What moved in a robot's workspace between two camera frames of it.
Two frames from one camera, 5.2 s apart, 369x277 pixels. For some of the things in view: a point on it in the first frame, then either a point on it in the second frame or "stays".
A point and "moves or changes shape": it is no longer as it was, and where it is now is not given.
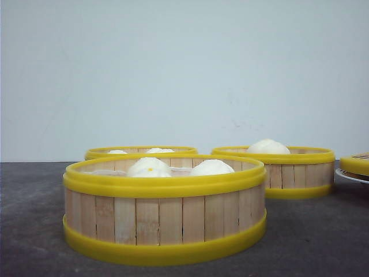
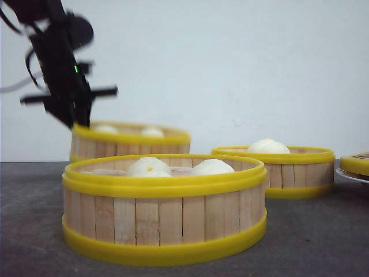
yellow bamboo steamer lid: [357, 163] stays
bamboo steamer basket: [164, 208] stays
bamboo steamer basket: [102, 152] moves or changes shape
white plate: [338, 171] stays
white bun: [159, 150] -> [152, 133]
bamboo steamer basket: [306, 172] stays
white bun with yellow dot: [149, 167] stays
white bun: [268, 146] stays
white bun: [117, 152] -> [106, 129]
